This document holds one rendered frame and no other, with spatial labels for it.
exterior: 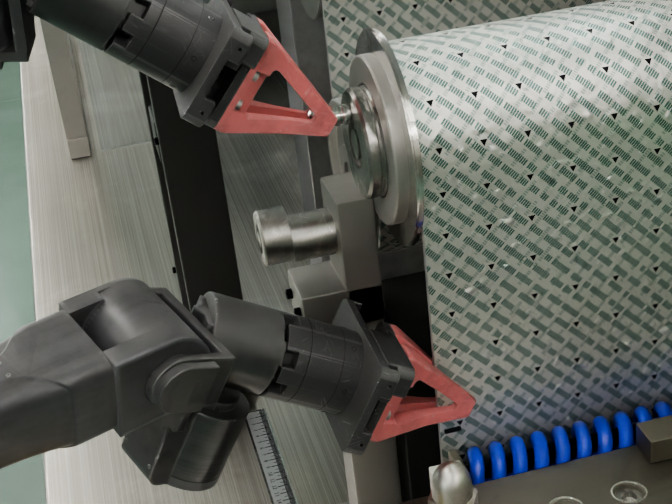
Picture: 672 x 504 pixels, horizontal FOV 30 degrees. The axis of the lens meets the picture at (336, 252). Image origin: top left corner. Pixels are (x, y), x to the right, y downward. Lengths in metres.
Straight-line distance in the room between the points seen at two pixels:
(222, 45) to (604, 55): 0.25
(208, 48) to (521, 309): 0.27
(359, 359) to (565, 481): 0.17
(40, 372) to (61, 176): 1.10
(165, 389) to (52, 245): 0.89
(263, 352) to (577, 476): 0.24
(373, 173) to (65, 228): 0.87
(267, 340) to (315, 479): 0.33
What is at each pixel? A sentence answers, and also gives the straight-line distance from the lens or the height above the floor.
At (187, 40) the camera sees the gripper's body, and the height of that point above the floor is 1.34.
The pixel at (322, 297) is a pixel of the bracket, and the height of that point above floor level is 1.13.
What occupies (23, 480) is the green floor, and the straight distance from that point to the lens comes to 2.77.
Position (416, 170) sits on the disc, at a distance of 0.77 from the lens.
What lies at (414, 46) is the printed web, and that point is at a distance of 0.82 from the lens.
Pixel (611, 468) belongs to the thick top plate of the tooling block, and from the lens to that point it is 0.89.
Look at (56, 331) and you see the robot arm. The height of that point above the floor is 1.22.
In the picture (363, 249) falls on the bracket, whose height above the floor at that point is 1.17.
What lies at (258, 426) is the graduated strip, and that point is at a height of 0.90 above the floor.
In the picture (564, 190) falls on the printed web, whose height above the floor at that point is 1.22.
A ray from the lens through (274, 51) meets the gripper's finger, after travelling 0.78.
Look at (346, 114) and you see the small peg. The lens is 0.83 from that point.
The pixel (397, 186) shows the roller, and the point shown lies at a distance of 0.79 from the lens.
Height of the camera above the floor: 1.57
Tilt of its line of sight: 27 degrees down
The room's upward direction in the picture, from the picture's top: 7 degrees counter-clockwise
